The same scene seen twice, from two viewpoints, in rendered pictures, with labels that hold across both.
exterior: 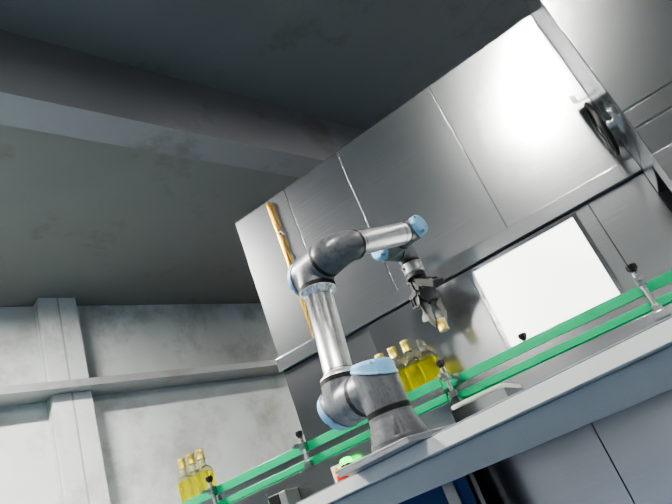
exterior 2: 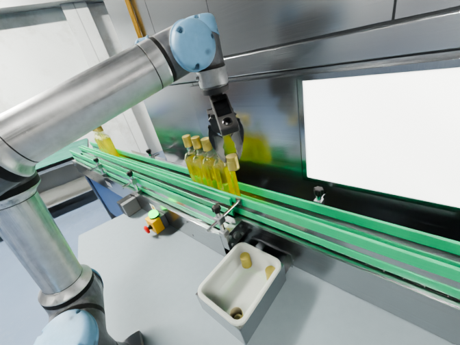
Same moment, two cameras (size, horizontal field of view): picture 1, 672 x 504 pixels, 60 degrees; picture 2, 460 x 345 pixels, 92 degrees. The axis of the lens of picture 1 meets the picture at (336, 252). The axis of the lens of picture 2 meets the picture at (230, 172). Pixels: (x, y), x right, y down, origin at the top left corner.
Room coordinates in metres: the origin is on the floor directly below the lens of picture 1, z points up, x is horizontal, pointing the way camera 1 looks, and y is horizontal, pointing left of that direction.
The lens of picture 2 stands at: (1.43, -0.47, 1.42)
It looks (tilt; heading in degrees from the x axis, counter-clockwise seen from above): 29 degrees down; 24
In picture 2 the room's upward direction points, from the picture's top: 14 degrees counter-clockwise
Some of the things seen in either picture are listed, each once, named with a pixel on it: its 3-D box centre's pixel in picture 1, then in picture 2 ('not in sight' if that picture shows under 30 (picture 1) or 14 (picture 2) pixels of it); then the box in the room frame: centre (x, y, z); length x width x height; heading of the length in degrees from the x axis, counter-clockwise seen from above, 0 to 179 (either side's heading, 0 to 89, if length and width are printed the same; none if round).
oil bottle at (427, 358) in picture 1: (436, 379); (227, 181); (2.08, -0.16, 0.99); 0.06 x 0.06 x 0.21; 66
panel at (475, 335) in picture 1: (484, 313); (296, 131); (2.12, -0.42, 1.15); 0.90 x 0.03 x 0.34; 66
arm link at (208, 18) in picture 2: (404, 251); (203, 44); (1.99, -0.24, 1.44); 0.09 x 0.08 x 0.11; 138
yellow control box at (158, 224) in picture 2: not in sight; (157, 222); (2.05, 0.23, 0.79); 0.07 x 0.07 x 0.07; 66
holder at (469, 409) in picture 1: (496, 411); (248, 279); (1.82, -0.27, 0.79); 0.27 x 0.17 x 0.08; 156
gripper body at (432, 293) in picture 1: (421, 290); (219, 109); (2.00, -0.23, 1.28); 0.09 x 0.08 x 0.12; 27
